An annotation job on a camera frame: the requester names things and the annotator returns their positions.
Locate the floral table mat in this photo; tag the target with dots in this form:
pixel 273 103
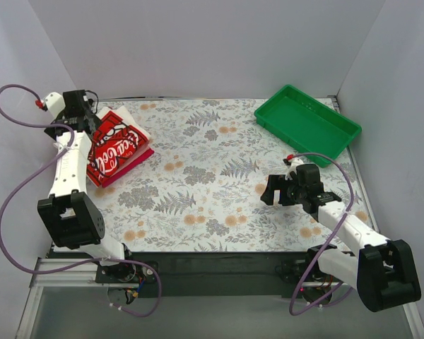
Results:
pixel 200 190

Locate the white t shirt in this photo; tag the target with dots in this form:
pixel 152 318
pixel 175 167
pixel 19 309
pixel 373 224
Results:
pixel 118 140

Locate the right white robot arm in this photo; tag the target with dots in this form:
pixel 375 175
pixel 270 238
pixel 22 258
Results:
pixel 381 270

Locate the folded red t shirt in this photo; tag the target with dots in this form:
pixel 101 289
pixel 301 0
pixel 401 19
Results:
pixel 128 167

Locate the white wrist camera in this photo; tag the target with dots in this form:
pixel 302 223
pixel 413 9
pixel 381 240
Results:
pixel 53 103
pixel 292 164

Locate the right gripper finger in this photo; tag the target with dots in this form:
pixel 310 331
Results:
pixel 275 182
pixel 287 195

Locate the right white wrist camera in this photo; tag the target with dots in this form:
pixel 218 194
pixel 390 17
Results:
pixel 292 164

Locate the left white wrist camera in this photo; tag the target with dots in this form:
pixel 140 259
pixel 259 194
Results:
pixel 53 103

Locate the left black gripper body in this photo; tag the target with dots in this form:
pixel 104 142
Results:
pixel 92 124

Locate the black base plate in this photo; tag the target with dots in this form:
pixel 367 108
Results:
pixel 202 274

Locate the green plastic tray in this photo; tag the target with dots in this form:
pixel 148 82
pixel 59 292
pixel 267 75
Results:
pixel 307 125

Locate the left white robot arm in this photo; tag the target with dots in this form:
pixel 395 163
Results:
pixel 71 218

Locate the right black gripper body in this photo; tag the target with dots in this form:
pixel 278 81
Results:
pixel 284 191

